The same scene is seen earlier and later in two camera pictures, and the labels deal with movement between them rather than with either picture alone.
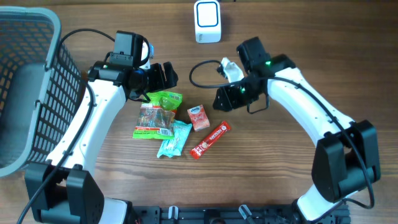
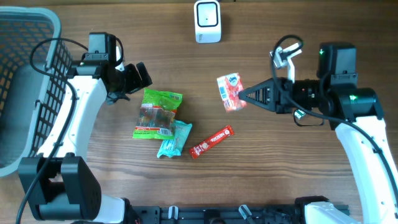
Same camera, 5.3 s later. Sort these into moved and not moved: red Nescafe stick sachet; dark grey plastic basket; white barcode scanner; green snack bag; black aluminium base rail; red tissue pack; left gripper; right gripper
Moved: red Nescafe stick sachet; left gripper; red tissue pack; right gripper
Not moved: white barcode scanner; green snack bag; dark grey plastic basket; black aluminium base rail
